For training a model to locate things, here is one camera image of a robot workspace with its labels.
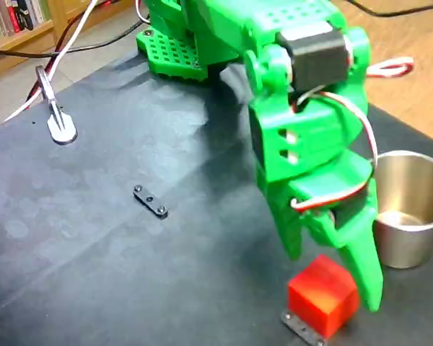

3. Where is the black table mat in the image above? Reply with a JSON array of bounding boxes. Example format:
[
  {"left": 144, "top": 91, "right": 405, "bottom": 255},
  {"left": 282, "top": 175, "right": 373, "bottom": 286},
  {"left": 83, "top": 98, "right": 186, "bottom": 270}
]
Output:
[{"left": 0, "top": 46, "right": 433, "bottom": 346}]

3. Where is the long white cable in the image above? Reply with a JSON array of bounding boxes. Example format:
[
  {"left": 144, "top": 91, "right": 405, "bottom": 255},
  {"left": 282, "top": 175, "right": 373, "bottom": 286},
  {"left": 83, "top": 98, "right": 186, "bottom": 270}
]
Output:
[{"left": 0, "top": 0, "right": 101, "bottom": 130}]

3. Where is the stainless steel cup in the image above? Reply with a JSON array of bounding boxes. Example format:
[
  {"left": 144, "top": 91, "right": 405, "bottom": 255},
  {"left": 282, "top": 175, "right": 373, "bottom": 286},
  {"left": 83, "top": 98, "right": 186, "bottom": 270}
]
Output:
[{"left": 373, "top": 151, "right": 433, "bottom": 270}]

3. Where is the black book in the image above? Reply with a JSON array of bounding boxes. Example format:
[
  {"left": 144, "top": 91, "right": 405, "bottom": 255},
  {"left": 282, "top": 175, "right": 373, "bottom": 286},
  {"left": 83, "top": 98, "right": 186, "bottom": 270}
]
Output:
[{"left": 16, "top": 4, "right": 34, "bottom": 30}]

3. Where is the red book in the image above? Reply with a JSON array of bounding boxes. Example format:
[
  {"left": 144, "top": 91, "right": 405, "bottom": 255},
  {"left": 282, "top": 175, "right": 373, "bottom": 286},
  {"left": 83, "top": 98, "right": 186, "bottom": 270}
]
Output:
[{"left": 6, "top": 5, "right": 22, "bottom": 34}]

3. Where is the red cube block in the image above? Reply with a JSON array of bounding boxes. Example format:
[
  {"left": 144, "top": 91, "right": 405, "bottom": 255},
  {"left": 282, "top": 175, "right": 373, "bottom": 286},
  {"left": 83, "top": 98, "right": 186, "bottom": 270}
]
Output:
[{"left": 287, "top": 254, "right": 360, "bottom": 338}]

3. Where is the black cable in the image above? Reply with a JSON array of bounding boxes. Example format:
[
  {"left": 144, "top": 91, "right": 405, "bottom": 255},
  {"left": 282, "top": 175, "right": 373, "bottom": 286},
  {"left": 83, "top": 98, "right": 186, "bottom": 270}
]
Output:
[
  {"left": 0, "top": 19, "right": 147, "bottom": 58},
  {"left": 348, "top": 0, "right": 433, "bottom": 18}
]

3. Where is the metal table clamp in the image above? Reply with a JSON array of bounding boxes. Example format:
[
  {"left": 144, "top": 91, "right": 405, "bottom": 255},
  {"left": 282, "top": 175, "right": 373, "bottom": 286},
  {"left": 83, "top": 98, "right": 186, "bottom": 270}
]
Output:
[{"left": 35, "top": 65, "right": 78, "bottom": 146}]

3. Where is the wooden bookshelf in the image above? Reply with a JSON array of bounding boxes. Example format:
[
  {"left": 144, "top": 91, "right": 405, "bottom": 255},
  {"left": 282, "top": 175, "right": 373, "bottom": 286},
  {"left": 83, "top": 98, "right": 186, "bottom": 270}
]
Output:
[{"left": 0, "top": 0, "right": 138, "bottom": 80}]

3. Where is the black bracket with screws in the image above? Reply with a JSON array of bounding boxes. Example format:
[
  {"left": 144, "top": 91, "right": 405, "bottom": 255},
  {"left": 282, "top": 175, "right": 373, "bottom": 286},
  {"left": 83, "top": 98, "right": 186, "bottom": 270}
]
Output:
[
  {"left": 132, "top": 184, "right": 169, "bottom": 220},
  {"left": 280, "top": 309, "right": 326, "bottom": 346}
]

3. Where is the white red servo cable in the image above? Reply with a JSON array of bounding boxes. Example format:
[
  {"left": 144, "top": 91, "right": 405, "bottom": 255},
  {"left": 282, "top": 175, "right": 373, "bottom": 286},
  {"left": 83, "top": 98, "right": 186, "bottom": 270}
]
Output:
[
  {"left": 290, "top": 89, "right": 379, "bottom": 213},
  {"left": 367, "top": 56, "right": 415, "bottom": 79},
  {"left": 135, "top": 0, "right": 152, "bottom": 27}
]

